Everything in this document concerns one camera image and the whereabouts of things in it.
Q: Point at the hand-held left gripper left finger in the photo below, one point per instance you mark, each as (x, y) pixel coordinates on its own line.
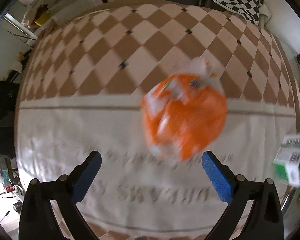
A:
(90, 175)

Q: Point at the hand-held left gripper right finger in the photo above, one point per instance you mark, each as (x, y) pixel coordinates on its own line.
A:
(216, 177)

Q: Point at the green medicine box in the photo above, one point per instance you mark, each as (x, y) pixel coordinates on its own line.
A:
(288, 160)

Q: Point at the orange plastic bag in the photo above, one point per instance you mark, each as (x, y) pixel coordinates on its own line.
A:
(190, 120)

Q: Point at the brown checkered printed tablecloth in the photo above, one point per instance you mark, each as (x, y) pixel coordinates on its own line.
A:
(90, 80)

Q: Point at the yellow bin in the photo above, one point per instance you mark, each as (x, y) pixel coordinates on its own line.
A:
(43, 21)

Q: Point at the pile of light clothes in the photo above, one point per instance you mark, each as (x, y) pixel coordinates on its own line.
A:
(33, 11)

